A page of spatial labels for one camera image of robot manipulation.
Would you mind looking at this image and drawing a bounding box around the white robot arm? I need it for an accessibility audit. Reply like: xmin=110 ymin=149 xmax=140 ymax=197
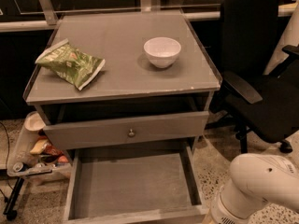
xmin=210 ymin=153 xmax=299 ymax=224

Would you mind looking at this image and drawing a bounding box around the white ceramic bowl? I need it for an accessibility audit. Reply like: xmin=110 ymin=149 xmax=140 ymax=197
xmin=143 ymin=37 xmax=181 ymax=68

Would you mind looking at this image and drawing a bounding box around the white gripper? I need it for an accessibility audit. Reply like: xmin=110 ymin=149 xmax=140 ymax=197
xmin=210 ymin=187 xmax=249 ymax=224

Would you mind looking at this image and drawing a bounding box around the black office chair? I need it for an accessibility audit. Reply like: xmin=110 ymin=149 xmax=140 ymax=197
xmin=209 ymin=0 xmax=299 ymax=153

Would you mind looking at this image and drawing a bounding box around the metal railing bar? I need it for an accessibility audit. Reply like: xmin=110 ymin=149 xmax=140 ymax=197
xmin=0 ymin=0 xmax=299 ymax=34

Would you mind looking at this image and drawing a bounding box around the soda can in bin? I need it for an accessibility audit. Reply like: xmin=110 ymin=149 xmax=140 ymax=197
xmin=13 ymin=161 xmax=28 ymax=173

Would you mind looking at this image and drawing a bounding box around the black stand leg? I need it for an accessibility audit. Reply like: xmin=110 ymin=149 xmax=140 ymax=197
xmin=3 ymin=177 xmax=24 ymax=221

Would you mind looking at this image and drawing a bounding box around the grey wooden drawer cabinet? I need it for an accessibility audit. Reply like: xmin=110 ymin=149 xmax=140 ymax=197
xmin=22 ymin=10 xmax=223 ymax=151

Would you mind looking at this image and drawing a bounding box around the grey top drawer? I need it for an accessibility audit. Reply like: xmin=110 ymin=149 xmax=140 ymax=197
xmin=44 ymin=111 xmax=208 ymax=150

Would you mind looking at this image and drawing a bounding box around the green chip bag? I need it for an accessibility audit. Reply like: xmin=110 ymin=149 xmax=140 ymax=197
xmin=36 ymin=39 xmax=106 ymax=91

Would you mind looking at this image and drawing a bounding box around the clear plastic snack bin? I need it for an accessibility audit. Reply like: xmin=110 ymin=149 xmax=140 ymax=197
xmin=7 ymin=123 xmax=71 ymax=185

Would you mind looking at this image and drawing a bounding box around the white bowl in bin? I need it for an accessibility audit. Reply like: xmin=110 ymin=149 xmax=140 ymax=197
xmin=24 ymin=112 xmax=46 ymax=132

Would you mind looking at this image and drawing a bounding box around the grey drawer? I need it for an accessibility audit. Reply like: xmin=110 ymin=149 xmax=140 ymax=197
xmin=63 ymin=142 xmax=207 ymax=224
xmin=44 ymin=111 xmax=208 ymax=150

